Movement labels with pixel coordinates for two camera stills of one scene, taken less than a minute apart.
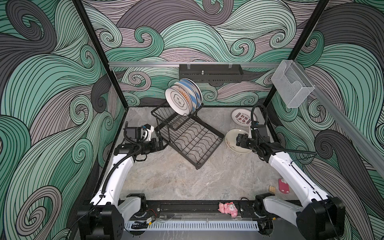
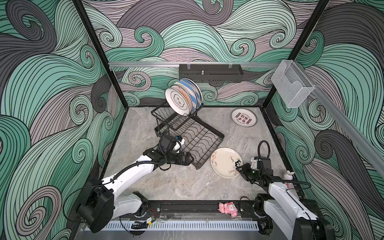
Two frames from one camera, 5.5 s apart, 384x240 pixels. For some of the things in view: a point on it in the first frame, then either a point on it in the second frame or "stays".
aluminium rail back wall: x=231 y=63 stays
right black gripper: x=239 y=139 → x=246 y=167
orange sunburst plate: x=181 y=89 → x=199 y=88
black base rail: x=200 y=209 stays
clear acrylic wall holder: x=292 y=85 stays
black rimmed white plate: x=177 y=102 stays
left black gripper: x=154 y=148 → x=186 y=162
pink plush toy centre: x=228 y=208 stays
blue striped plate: x=196 y=89 stays
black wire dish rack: x=191 y=136 stays
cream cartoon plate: x=230 y=139 → x=224 y=161
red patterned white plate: x=242 y=117 stays
